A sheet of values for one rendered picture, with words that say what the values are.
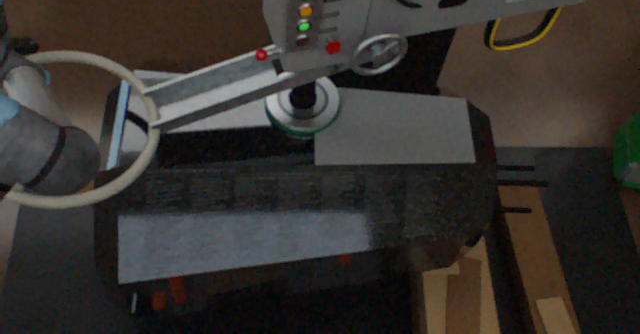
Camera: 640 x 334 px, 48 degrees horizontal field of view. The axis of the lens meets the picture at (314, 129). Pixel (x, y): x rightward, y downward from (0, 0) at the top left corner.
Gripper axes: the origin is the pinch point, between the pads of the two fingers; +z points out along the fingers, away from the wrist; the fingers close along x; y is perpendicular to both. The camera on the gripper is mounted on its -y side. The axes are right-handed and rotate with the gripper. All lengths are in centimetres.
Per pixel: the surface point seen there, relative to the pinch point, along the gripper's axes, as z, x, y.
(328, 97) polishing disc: -5, 61, -63
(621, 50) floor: 60, 111, -245
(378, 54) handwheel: -41, 74, -55
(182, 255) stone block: 22, 62, -8
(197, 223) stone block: 15, 60, -15
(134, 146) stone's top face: 4.9, 34.1, -14.2
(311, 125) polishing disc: -4, 64, -52
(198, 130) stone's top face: 3, 42, -30
